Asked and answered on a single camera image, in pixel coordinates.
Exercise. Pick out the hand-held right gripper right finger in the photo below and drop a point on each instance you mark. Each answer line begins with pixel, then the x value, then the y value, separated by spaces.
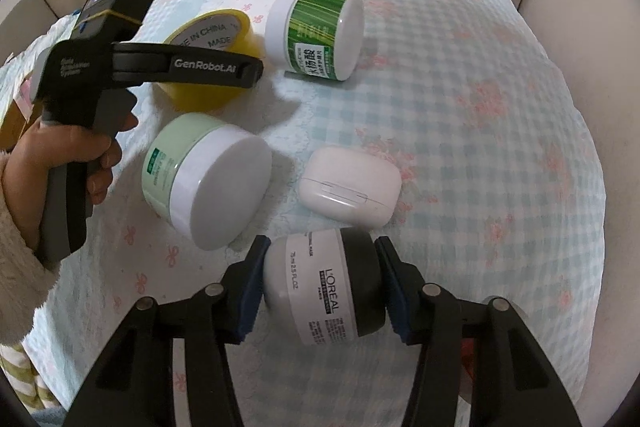
pixel 396 302

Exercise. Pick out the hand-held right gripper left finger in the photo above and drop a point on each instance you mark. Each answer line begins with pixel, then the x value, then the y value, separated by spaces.
pixel 252 292

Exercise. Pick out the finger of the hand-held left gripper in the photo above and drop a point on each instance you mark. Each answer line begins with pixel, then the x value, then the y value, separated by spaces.
pixel 200 67

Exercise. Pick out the white jar with black lid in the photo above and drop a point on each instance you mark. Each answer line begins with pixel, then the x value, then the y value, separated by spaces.
pixel 310 287

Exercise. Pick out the person's left forearm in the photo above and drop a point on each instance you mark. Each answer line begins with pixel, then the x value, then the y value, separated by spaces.
pixel 20 282

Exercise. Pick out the person's left hand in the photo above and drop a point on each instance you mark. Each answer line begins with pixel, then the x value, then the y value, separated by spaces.
pixel 35 152

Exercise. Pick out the yellow tape roll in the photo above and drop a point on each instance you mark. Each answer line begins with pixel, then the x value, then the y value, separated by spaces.
pixel 200 99

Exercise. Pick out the pale green jar white lid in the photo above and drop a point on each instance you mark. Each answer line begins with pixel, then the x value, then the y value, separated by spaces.
pixel 225 192

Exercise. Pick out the white jar green striped label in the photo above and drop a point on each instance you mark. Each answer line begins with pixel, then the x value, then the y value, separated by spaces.
pixel 320 22

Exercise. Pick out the white earbuds case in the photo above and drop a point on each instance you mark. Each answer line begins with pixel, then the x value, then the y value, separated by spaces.
pixel 350 182

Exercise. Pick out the checked floral tablecloth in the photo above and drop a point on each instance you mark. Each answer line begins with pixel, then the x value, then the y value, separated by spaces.
pixel 450 107

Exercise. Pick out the green striped cloth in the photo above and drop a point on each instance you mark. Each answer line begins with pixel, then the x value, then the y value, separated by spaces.
pixel 20 372

